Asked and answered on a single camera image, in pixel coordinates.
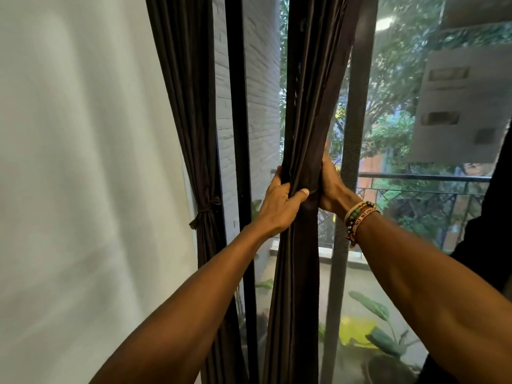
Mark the person's right hand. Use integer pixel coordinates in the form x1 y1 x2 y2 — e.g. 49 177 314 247
318 149 363 220

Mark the person's left hand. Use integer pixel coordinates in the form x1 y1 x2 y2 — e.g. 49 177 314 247
255 165 311 238

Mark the dark brown curtain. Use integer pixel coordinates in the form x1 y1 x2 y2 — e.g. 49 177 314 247
415 119 512 384
262 0 365 384
145 0 249 384

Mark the person's right forearm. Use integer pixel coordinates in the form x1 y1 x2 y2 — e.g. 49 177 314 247
354 211 512 384

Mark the person's left forearm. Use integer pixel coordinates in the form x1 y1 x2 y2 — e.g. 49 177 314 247
90 223 273 384

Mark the black metal balcony railing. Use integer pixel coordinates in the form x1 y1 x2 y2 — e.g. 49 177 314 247
271 167 492 252

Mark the yellow flat object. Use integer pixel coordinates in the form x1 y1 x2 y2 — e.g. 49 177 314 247
339 315 379 349

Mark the grey concrete building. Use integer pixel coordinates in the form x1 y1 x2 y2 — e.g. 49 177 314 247
406 0 512 164

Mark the green beaded bracelet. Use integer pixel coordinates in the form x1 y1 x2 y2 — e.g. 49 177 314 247
346 202 377 244

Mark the orange woven patterned bracelet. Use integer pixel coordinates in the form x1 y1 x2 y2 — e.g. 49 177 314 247
350 207 383 249

